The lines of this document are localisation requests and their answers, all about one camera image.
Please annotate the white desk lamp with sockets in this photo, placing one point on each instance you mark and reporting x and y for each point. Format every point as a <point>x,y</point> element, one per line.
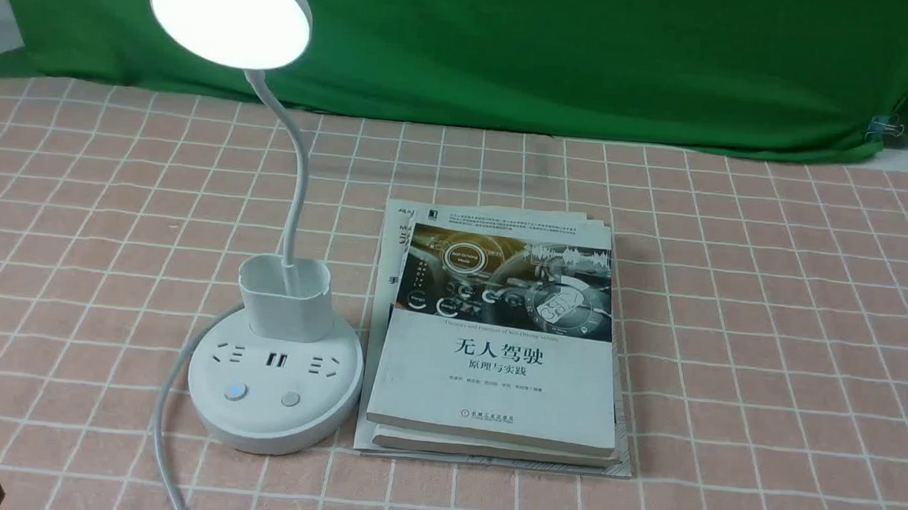
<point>283,370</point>

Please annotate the bottom book in stack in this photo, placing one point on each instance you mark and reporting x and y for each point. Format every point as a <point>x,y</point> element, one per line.
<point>370,407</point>

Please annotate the top white self-driving book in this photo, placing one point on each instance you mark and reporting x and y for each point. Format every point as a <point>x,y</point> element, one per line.
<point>494,368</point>

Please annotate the green backdrop cloth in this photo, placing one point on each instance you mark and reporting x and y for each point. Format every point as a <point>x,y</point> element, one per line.
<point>774,80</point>

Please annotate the pink checkered tablecloth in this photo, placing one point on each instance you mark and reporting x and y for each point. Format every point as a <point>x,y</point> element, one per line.
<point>763,308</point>

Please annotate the blue binder clip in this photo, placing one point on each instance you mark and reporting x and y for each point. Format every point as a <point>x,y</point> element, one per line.
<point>884,126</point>

